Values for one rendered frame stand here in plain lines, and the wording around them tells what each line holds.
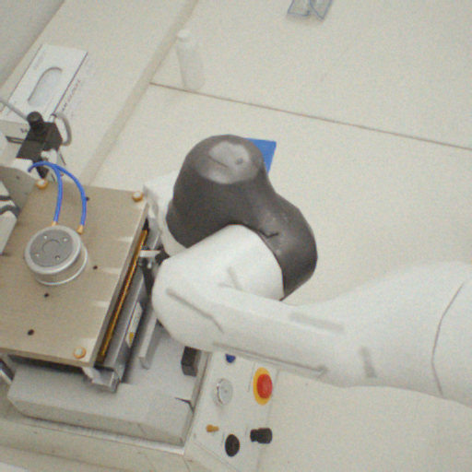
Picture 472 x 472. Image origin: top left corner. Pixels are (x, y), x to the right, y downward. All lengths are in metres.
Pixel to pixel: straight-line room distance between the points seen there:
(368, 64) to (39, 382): 1.04
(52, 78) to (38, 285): 0.72
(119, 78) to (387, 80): 0.60
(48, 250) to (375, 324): 0.55
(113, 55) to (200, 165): 1.07
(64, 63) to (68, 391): 0.84
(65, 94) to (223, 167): 0.93
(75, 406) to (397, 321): 0.59
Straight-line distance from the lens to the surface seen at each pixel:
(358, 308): 0.61
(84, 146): 1.62
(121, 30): 1.85
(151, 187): 0.89
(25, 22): 1.89
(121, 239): 1.05
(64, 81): 1.66
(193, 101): 1.71
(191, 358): 1.05
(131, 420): 1.05
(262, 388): 1.25
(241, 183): 0.73
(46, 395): 1.10
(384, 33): 1.83
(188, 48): 1.65
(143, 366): 1.10
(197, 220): 0.78
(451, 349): 0.58
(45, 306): 1.03
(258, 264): 0.73
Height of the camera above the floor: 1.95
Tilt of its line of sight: 55 degrees down
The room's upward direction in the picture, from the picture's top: 10 degrees counter-clockwise
